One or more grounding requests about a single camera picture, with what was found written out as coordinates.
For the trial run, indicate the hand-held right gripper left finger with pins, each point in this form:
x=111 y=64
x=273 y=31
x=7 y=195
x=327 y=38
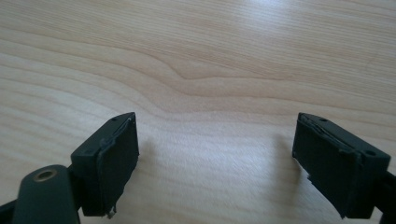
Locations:
x=106 y=161

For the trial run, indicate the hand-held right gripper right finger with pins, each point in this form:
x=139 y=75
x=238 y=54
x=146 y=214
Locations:
x=336 y=165

